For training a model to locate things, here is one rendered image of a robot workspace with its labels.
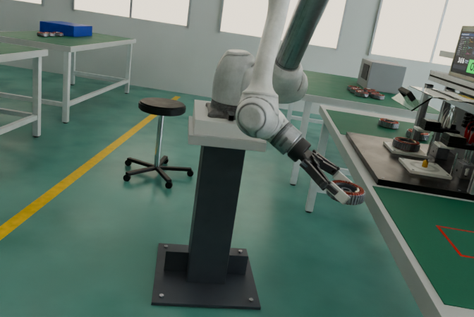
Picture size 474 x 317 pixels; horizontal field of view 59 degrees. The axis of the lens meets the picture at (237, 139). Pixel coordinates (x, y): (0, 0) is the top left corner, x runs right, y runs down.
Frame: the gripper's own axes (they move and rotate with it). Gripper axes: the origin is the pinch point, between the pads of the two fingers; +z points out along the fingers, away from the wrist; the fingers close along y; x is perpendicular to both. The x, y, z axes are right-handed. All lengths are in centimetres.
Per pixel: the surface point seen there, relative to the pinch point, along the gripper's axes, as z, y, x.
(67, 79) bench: -233, -183, -165
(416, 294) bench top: 21.8, 34.7, 5.4
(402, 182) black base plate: 14.0, -22.3, 7.8
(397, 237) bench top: 15.4, 17.2, 5.9
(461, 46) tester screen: 1, -75, 54
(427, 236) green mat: 21.7, 11.3, 9.6
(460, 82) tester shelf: 9, -61, 43
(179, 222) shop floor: -46, -80, -113
